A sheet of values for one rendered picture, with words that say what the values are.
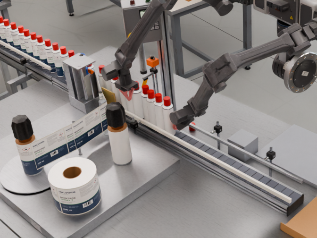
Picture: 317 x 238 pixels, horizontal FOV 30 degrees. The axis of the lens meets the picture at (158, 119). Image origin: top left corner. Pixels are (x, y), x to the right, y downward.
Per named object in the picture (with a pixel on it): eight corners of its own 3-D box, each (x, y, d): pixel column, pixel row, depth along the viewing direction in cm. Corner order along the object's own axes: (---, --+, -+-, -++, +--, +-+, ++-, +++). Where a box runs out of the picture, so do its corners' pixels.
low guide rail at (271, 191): (116, 109, 303) (115, 106, 302) (117, 108, 303) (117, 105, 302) (289, 203, 235) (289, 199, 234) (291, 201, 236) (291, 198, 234)
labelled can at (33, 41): (37, 62, 356) (29, 31, 344) (45, 61, 356) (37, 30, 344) (35, 66, 352) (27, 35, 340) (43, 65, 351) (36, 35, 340)
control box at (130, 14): (125, 37, 282) (120, 0, 271) (160, 31, 283) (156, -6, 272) (127, 46, 274) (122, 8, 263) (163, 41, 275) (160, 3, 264)
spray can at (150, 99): (147, 126, 290) (143, 90, 279) (156, 122, 293) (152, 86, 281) (154, 130, 287) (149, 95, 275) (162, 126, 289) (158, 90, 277)
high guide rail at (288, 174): (125, 94, 304) (125, 91, 303) (127, 93, 304) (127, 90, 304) (301, 183, 236) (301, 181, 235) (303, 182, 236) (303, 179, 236)
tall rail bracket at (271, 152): (259, 182, 256) (259, 152, 247) (270, 174, 260) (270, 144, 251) (265, 185, 254) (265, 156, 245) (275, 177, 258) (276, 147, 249)
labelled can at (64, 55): (62, 80, 336) (55, 47, 324) (70, 76, 338) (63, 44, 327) (68, 82, 332) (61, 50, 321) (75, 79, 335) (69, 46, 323)
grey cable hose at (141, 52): (138, 72, 295) (133, 35, 283) (144, 70, 297) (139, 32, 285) (143, 75, 293) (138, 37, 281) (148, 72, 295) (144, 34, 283)
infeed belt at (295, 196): (54, 82, 342) (52, 76, 340) (65, 76, 347) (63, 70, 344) (289, 213, 238) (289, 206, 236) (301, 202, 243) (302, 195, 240)
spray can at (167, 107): (162, 133, 284) (158, 97, 273) (171, 129, 286) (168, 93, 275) (169, 138, 281) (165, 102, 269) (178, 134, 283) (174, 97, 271)
